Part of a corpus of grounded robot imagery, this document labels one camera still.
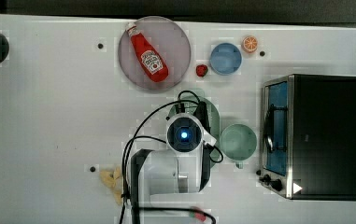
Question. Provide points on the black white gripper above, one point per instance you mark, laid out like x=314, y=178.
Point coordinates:
x=201, y=114

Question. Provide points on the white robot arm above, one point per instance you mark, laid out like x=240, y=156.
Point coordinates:
x=182, y=167

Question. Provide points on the green plastic cup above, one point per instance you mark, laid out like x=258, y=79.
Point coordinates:
x=238, y=143

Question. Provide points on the red toy strawberry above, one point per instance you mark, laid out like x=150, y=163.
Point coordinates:
x=201, y=70

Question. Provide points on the red ketchup bottle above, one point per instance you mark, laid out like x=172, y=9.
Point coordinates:
x=149, y=58

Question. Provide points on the blue plastic bowl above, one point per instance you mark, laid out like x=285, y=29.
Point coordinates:
x=225, y=59

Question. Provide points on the yellow peeled banana toy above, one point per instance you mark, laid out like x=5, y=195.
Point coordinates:
x=112, y=179

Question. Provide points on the pink round plate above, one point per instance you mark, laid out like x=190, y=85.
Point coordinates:
x=170, y=40

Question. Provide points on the orange slice toy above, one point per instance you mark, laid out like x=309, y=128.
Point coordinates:
x=249, y=44

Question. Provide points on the silver black toaster oven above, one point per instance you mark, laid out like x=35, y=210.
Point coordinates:
x=308, y=137

